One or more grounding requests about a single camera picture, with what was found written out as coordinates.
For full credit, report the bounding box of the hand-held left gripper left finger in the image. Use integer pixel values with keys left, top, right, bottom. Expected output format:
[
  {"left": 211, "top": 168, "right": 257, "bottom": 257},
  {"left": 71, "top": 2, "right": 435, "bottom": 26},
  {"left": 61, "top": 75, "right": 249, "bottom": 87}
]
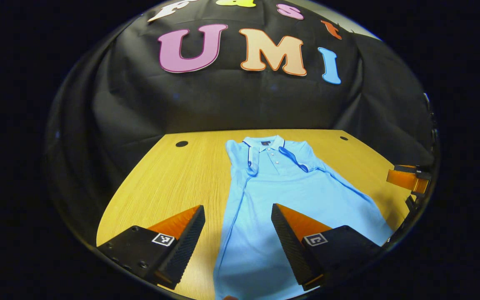
[{"left": 97, "top": 204, "right": 206, "bottom": 290}]

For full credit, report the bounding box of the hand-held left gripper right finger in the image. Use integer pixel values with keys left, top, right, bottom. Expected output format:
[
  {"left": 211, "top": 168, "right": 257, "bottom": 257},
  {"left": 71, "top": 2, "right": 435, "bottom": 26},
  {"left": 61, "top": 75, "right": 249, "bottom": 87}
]
[{"left": 270, "top": 203, "right": 384, "bottom": 291}]

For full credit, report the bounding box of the light blue T-shirt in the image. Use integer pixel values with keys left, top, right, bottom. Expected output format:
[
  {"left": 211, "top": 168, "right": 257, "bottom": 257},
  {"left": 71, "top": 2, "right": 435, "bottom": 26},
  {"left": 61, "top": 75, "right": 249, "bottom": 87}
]
[{"left": 213, "top": 135, "right": 395, "bottom": 300}]

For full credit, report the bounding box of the black backdrop cloth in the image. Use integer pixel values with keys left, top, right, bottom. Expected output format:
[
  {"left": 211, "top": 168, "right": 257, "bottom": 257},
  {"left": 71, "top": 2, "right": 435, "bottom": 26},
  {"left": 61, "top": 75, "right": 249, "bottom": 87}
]
[{"left": 44, "top": 0, "right": 436, "bottom": 234}]

